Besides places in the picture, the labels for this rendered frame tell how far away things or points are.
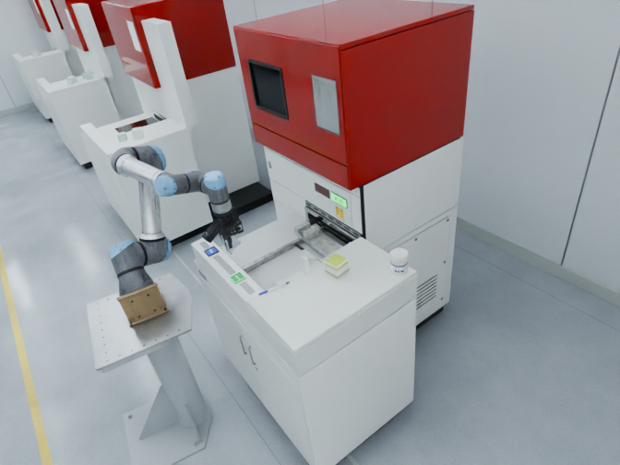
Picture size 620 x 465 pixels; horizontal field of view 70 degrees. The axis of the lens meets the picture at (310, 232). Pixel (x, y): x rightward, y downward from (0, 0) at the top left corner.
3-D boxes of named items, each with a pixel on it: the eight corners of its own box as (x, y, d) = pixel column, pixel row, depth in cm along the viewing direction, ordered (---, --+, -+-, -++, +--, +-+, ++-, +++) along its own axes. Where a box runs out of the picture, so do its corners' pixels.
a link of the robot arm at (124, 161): (97, 145, 184) (164, 173, 156) (123, 144, 192) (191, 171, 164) (98, 172, 188) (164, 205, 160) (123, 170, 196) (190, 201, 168)
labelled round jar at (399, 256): (399, 263, 188) (399, 244, 183) (411, 270, 183) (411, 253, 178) (387, 270, 185) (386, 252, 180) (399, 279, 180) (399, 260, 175)
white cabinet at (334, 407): (307, 313, 305) (292, 213, 259) (413, 410, 238) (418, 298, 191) (225, 363, 277) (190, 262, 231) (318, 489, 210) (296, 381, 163)
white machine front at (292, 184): (277, 198, 273) (266, 137, 250) (366, 258, 216) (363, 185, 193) (272, 200, 272) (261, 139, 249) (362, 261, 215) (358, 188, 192)
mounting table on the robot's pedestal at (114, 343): (107, 389, 186) (95, 370, 178) (97, 324, 219) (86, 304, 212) (210, 343, 200) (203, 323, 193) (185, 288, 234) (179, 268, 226)
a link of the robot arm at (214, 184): (213, 167, 170) (228, 172, 165) (220, 192, 176) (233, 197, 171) (196, 176, 165) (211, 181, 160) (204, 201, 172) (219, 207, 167)
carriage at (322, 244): (306, 228, 237) (305, 223, 236) (351, 259, 212) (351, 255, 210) (294, 234, 234) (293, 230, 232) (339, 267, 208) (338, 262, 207)
